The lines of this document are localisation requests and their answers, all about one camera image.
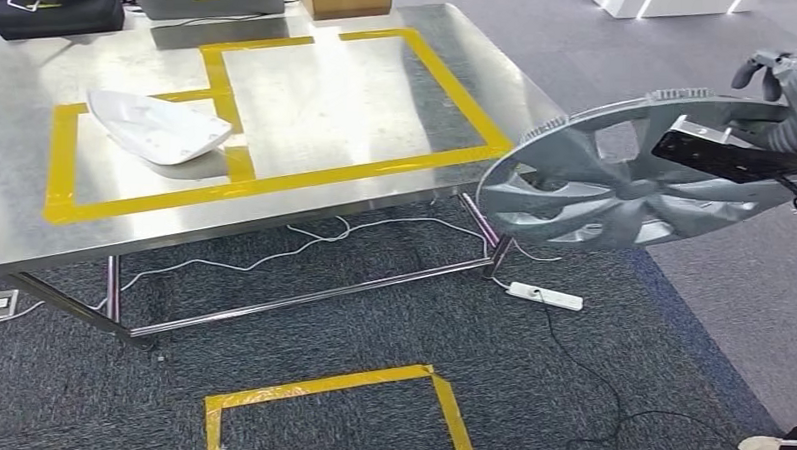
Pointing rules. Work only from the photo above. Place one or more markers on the white plastic body part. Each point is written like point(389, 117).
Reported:
point(156, 129)

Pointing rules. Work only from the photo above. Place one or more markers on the black bag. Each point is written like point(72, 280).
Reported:
point(61, 19)

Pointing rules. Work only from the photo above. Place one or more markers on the yellow tape double rectangle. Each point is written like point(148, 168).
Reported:
point(241, 178)

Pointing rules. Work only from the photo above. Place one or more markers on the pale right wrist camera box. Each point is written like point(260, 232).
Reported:
point(697, 128)

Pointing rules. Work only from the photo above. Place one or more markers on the grey plastic wheel cover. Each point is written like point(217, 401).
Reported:
point(573, 157)

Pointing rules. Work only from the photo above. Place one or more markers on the white block with light strips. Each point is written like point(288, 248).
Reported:
point(665, 4)

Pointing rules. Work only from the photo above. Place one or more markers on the yellow floor tape square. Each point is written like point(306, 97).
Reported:
point(326, 385)

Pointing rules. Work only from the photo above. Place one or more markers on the white power strip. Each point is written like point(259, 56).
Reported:
point(545, 296)

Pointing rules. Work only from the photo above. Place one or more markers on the stainless steel workbench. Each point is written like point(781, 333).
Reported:
point(350, 96)

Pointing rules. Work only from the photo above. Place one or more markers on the black camera mounting bracket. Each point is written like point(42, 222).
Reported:
point(725, 162)

